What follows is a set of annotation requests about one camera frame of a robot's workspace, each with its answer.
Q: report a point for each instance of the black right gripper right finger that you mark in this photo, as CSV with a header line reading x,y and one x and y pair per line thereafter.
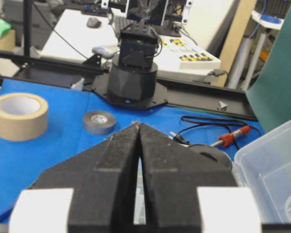
x,y
171,176

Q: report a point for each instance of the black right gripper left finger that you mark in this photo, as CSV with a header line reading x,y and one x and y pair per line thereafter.
x,y
92,192

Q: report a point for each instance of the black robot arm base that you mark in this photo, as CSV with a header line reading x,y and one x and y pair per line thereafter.
x,y
132,78

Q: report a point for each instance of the clear plastic toolbox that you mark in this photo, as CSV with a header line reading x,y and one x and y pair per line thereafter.
x,y
264,166

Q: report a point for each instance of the black round disc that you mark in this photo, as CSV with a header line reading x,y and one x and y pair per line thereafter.
x,y
213,153

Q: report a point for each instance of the grey electrical tape roll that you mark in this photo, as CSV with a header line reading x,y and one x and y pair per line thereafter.
x,y
99,122

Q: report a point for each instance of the blue table cloth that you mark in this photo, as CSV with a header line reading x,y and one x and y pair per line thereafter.
x,y
22,162

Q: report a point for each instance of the beige masking tape roll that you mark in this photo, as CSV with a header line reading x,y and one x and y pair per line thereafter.
x,y
23,116

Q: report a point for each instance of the white box with yellow parts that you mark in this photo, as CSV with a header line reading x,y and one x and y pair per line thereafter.
x,y
182,53

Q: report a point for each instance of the dark green board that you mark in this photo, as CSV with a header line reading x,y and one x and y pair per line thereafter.
x,y
270,95

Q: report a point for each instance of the white background desk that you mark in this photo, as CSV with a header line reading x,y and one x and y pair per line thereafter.
x,y
73,41

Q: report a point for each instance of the black keyboard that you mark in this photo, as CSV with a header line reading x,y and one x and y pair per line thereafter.
x,y
119,23

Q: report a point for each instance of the grey computer mouse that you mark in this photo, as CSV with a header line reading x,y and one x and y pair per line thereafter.
x,y
93,22

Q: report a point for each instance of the black vertical pole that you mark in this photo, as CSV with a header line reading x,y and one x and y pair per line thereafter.
x,y
27,20

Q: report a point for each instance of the red handled clamp tool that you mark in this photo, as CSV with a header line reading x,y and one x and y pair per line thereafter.
x,y
227,139

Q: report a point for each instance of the black aluminium frame rail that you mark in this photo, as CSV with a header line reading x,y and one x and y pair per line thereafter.
x,y
181,94

